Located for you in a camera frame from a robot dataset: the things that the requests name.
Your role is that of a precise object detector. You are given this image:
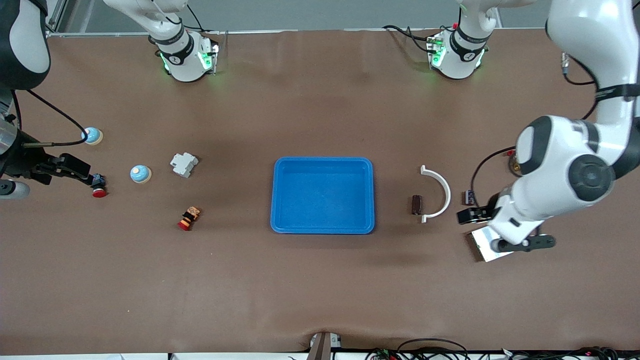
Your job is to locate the white curved bracket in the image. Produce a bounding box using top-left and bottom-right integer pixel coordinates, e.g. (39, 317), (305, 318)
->
(420, 165), (452, 224)

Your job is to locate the black cable loop bundle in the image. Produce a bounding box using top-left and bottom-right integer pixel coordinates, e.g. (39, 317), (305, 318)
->
(365, 338), (471, 360)

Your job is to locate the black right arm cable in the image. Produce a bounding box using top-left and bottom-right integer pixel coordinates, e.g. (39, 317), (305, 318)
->
(10, 89), (88, 148)

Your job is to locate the aluminium frame profile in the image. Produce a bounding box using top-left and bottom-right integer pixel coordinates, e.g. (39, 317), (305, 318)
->
(45, 0), (68, 36)

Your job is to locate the silver metal plate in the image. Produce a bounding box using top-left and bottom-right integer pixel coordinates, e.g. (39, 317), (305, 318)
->
(470, 225), (516, 263)

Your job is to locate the white circuit breaker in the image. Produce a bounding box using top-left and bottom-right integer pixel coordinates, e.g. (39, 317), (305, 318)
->
(170, 152), (199, 179)

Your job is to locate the black base cable bundle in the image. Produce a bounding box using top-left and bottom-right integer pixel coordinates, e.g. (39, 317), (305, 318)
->
(382, 24), (436, 53)

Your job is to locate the brown table cover sheet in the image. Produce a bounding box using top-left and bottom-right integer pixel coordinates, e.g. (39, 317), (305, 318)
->
(0, 27), (640, 356)

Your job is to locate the red orange push button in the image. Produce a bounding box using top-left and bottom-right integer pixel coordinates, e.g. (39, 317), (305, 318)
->
(177, 206), (201, 232)

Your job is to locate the green lit base connector bracket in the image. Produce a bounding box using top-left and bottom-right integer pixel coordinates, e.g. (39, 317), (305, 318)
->
(199, 42), (221, 76)
(426, 31), (447, 68)

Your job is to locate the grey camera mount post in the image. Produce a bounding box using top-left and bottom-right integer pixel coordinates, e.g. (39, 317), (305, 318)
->
(306, 331), (344, 360)

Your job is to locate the blue plastic tray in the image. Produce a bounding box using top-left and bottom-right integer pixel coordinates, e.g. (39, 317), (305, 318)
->
(270, 156), (376, 235)

